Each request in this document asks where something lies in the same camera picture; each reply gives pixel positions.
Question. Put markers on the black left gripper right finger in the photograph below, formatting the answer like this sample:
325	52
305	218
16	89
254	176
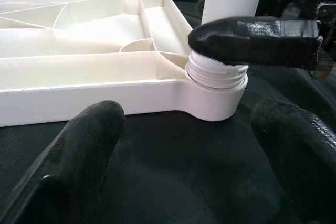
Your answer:
299	155

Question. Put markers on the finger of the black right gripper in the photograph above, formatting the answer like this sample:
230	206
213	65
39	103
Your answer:
283	1
252	40

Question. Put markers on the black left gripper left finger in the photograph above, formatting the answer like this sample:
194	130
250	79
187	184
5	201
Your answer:
73	161

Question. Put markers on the white plastic table top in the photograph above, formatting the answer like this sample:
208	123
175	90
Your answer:
92	64

